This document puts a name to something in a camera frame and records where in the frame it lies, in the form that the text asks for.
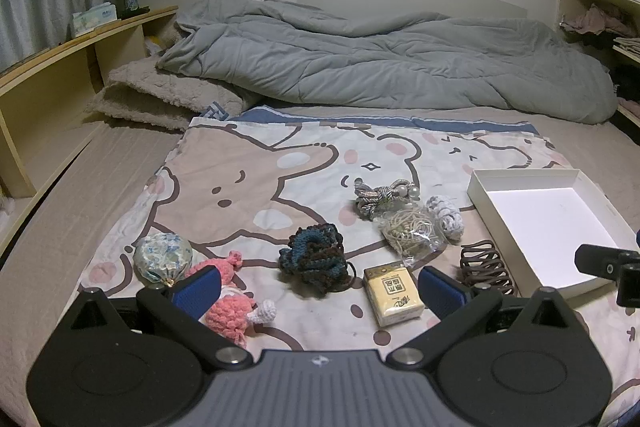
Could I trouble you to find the blue brown crochet scrunchie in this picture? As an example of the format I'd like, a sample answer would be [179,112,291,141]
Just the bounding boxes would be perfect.
[277,223,351,295]

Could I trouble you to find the wooden bedside shelf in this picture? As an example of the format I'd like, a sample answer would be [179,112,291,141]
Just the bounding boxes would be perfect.
[0,5,180,228]

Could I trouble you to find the dark clothes pile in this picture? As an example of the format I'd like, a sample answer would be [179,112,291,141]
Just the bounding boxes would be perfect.
[612,62,640,100]

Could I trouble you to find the white grey crochet scrunchie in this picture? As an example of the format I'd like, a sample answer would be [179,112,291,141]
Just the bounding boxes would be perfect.
[425,195,463,240]

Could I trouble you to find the tissue box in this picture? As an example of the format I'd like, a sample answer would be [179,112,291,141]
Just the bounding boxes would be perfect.
[71,2,118,38]

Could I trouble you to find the pink crumpled clothes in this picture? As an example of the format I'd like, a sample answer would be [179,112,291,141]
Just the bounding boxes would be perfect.
[562,4,631,36]

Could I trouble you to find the brown hair claw clip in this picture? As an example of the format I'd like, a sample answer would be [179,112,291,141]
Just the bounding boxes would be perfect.
[459,239,518,298]

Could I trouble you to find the blue floral pouch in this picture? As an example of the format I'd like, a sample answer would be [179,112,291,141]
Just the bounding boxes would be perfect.
[132,233,193,290]

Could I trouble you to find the cream wall shelf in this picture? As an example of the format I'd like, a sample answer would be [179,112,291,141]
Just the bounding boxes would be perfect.
[557,0,640,128]

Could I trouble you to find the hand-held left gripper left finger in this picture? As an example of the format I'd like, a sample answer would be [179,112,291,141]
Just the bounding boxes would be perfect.
[60,266,253,370]

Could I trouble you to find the yellow tissue packet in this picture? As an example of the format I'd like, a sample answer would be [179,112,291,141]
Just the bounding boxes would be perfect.
[362,260,426,328]

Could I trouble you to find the beige bed sheet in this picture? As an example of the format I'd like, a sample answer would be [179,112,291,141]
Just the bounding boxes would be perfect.
[0,104,640,427]

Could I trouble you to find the pink crochet toy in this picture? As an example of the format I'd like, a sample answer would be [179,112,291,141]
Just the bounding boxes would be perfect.
[185,251,277,348]

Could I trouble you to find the white cardboard box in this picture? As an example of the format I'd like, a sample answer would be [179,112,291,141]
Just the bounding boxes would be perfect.
[467,168,640,299]

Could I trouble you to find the grey duvet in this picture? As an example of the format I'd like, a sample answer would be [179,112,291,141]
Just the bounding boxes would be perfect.
[156,0,618,124]

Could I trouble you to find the printed bear blanket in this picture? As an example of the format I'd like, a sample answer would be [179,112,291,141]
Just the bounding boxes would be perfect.
[77,107,640,427]

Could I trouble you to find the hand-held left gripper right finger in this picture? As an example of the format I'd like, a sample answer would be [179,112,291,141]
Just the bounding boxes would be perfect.
[387,266,583,370]

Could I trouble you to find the bag of rubber bands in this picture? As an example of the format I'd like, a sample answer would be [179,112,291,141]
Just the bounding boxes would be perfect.
[372,204,448,265]

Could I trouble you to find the grey curtain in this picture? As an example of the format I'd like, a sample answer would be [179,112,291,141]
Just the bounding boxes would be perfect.
[0,0,106,72]

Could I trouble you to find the black hair tie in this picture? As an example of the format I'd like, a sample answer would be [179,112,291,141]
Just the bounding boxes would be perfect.
[332,259,360,294]

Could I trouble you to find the rope scrunchie with pearls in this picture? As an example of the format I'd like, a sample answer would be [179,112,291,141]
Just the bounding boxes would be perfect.
[352,178,423,222]

